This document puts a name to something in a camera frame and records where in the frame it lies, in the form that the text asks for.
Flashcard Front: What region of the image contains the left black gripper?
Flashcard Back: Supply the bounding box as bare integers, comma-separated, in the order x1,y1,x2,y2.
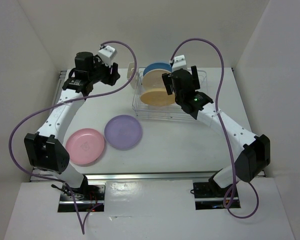
88,54,121,86

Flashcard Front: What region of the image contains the yellow plate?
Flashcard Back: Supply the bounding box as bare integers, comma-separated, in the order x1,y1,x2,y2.
140,88,175,107

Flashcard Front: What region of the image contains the blue plate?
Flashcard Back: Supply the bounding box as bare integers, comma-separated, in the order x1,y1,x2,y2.
143,61,172,76

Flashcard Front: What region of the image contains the purple plate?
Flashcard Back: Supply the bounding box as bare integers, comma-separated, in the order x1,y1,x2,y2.
104,114,143,151

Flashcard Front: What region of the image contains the pink plate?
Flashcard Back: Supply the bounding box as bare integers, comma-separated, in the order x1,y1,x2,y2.
65,128,105,165

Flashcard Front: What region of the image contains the cream plate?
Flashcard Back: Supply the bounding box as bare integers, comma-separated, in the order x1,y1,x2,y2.
142,69,171,91

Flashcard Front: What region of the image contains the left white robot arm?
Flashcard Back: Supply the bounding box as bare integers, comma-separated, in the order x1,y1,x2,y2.
24,46,120,200

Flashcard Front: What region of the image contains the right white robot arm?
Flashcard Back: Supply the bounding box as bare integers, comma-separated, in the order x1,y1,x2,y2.
162,66,271,197

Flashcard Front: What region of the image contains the white cutlery holder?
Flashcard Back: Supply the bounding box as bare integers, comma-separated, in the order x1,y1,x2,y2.
126,62,139,90

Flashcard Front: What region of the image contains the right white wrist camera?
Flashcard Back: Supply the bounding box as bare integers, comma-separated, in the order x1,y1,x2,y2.
169,55,188,73

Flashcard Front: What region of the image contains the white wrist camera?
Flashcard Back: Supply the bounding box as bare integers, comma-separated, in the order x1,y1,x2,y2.
169,55,188,73
97,45,117,67

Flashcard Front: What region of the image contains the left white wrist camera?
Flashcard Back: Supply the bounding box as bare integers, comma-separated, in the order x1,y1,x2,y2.
97,45,117,67

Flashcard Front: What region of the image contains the white wire dish rack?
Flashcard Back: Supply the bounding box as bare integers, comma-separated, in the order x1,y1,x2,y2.
132,67,194,122

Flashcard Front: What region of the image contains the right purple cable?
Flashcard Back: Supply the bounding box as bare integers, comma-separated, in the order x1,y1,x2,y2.
169,37,259,219

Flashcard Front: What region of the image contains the purple cable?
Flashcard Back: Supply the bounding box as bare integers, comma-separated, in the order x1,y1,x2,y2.
169,37,259,219
9,40,137,235

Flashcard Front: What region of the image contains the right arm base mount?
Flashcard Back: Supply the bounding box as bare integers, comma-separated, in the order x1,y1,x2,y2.
190,182,230,210

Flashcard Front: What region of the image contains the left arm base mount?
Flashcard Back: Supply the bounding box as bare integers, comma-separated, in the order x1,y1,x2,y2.
51,184,106,213

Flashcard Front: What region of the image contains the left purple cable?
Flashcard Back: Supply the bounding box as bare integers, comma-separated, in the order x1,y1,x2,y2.
9,40,137,235

